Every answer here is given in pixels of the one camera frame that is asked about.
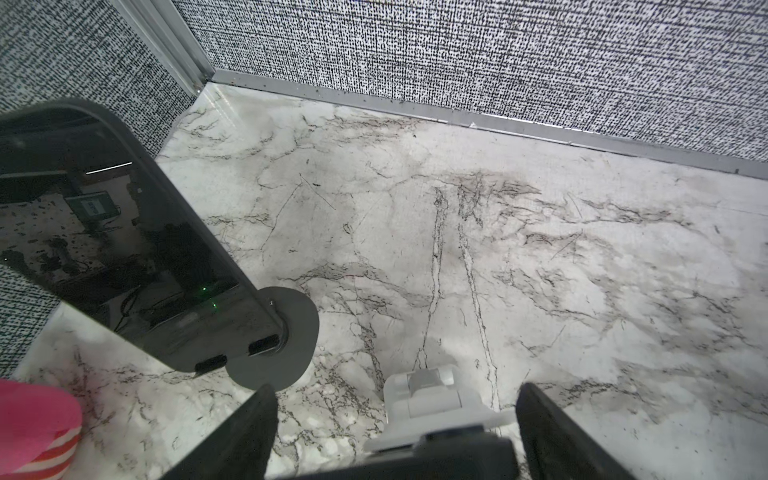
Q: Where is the dark grey round phone stand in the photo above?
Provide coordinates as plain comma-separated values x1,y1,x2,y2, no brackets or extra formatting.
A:
226,286,320,391

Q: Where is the black phone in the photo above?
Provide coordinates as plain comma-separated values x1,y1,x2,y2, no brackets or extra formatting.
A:
302,429,520,479
1,101,284,374

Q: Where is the white folding phone stand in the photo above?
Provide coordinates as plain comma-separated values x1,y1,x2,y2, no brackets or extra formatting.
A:
364,365,515,453

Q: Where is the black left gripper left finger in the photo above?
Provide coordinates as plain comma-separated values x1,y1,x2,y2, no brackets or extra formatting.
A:
164,385,278,480

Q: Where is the pink striped plush toy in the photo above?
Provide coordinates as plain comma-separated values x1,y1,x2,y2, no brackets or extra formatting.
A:
1,380,83,479

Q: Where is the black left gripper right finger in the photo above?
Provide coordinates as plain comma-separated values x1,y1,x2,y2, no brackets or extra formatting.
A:
515,382,634,480

